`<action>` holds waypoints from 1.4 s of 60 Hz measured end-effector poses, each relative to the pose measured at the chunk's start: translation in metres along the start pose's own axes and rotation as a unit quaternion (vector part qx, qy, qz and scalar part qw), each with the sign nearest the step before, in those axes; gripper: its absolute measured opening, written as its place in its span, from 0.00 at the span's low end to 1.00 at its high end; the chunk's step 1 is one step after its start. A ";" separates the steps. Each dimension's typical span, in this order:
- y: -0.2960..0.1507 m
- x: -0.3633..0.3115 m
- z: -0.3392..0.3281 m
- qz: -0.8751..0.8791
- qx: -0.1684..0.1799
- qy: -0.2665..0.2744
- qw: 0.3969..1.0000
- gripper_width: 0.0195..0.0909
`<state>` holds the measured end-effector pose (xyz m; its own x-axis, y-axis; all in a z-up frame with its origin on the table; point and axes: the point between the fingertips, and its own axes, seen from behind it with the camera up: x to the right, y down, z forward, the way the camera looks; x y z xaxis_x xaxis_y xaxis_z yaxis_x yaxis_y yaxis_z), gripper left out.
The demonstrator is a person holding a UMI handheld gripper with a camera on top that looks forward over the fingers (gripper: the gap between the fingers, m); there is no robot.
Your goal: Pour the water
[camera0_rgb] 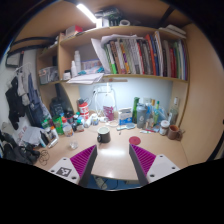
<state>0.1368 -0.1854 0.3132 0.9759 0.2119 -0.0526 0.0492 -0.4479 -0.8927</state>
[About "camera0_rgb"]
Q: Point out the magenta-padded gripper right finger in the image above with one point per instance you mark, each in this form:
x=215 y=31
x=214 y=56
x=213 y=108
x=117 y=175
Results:
x=156 y=168

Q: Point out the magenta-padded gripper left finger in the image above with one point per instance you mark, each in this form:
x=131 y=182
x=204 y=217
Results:
x=71 y=170

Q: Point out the silver spray can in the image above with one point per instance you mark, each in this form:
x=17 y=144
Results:
x=52 y=143

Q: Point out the flat round red coaster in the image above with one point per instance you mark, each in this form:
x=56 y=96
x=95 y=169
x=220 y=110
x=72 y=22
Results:
x=134 y=140

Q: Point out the brown jar white lid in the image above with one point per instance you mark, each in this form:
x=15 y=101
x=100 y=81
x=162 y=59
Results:
x=163 y=127

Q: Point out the green plastic tub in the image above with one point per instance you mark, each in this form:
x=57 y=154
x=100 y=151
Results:
x=58 y=125

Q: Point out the black mug white inside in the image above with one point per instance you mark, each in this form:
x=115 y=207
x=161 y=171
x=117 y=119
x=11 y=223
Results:
x=103 y=135

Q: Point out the light blue hand mirror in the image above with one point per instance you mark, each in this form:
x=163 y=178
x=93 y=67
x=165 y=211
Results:
x=126 y=127

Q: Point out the grey plastic bag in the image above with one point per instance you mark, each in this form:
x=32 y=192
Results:
x=30 y=135

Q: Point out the grey shaker bottle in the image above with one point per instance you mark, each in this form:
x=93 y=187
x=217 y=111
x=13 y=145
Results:
x=141 y=115

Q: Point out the small white blue-labelled bottle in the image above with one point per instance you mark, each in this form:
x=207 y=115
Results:
x=94 y=119

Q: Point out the green-capped bottle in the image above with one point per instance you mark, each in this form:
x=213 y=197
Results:
x=157 y=111

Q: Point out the white and blue carton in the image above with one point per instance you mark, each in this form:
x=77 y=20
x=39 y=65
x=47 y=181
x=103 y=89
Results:
x=125 y=116

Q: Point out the tall green bottle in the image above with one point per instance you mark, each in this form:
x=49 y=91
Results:
x=135 y=110

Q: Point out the red and white can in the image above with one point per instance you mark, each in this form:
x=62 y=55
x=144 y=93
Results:
x=83 y=108

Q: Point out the yellow-capped bottle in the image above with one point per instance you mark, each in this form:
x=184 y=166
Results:
x=152 y=105

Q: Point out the black plastic tub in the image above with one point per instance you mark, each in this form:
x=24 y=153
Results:
x=56 y=107

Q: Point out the magenta foil pouch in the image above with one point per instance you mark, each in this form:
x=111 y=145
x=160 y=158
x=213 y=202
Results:
x=108 y=112

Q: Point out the blue hanging garment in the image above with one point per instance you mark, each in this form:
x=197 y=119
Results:
x=35 y=106

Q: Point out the black hanging garment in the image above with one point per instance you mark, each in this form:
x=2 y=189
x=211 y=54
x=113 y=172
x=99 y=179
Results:
x=15 y=100

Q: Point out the grey hanging garment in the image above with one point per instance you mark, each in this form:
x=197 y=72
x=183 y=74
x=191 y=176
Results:
x=22 y=83

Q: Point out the ceiling light tube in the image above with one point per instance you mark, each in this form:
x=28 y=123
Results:
x=86 y=12

